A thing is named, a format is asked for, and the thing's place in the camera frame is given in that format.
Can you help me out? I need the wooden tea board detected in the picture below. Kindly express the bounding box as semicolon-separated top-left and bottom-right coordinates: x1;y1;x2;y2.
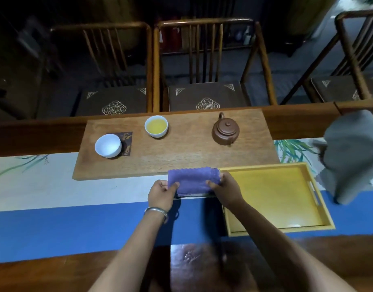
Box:
72;108;280;181

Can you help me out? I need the person's left forearm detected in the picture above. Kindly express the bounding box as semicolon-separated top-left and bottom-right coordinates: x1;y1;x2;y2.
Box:
88;208;169;292

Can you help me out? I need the white cup with tea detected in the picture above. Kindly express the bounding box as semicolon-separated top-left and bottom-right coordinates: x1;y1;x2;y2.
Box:
144;115;169;138

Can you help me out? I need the silver bracelet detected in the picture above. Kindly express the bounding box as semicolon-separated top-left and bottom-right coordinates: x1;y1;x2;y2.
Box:
144;207;169;225

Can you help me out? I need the yellow wooden tray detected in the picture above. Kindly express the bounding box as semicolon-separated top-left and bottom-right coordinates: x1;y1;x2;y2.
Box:
218;162;336;237

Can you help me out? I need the empty white cup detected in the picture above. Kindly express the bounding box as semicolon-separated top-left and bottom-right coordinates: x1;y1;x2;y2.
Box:
94;134;122;158

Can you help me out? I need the person's left hand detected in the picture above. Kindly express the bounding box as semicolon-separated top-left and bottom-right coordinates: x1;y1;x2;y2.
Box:
148;179;180;213

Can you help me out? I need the person's right forearm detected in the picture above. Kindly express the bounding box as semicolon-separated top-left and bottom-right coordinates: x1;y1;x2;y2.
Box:
227;200;357;292

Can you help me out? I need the person's right hand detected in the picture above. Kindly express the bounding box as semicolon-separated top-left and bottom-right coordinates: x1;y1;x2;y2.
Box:
205;171;245;208

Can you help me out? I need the wooden chair with cushion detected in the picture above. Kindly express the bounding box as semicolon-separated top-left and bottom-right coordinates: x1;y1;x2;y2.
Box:
49;22;153;117
280;10;373;105
153;17;278;113

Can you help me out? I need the blue and white table runner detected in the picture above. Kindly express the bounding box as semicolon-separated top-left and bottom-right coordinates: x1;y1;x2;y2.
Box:
0;138;373;265

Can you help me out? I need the dark patterned coaster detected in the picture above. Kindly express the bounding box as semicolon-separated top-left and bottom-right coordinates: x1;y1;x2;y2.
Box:
113;131;133;157

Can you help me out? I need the brown clay teapot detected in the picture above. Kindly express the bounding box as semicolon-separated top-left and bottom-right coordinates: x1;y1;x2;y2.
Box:
212;112;240;147

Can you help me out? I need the grey cloth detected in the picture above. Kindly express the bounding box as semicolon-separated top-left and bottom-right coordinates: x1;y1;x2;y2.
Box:
313;110;373;205

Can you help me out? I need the purple cloth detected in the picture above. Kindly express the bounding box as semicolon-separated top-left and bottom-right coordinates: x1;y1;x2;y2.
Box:
168;167;221;197

